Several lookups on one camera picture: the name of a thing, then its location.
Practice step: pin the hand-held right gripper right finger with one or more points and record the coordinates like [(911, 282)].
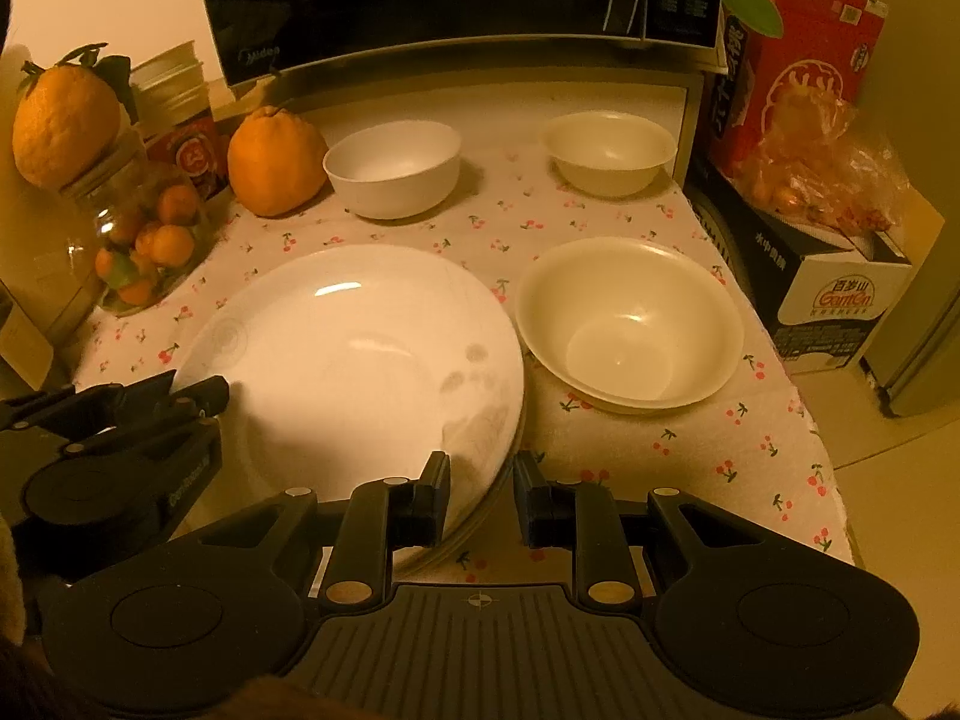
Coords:
[(525, 495)]

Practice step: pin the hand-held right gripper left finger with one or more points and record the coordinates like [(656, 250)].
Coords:
[(435, 495)]

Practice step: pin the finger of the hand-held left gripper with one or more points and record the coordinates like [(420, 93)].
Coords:
[(75, 405), (210, 401)]

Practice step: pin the plain white plate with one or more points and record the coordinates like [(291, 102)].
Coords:
[(360, 360)]

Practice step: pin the large cream bowl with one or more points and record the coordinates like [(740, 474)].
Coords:
[(630, 345)]

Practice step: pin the white bowl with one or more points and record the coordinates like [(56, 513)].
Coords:
[(390, 187)]

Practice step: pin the small cream bowl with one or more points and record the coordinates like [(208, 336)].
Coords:
[(607, 172)]

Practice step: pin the white kitchen appliance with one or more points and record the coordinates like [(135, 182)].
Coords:
[(22, 337)]

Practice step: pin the cherry print tablecloth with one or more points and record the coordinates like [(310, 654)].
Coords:
[(675, 450)]

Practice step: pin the glass jar of kumquats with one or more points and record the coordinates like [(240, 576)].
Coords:
[(150, 240)]

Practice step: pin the large leafless orange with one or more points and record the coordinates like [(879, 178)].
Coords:
[(274, 165)]

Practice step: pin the red label jar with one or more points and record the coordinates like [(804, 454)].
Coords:
[(191, 150)]

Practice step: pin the large orange with leaves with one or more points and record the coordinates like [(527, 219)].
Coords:
[(64, 127)]

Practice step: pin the black and white carton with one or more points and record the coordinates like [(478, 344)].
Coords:
[(840, 300)]

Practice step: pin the grey refrigerator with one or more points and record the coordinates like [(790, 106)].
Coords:
[(930, 345)]

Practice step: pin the plastic bag of fruit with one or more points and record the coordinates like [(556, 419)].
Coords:
[(825, 172)]

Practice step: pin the orange cardboard box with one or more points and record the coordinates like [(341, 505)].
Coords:
[(802, 52)]

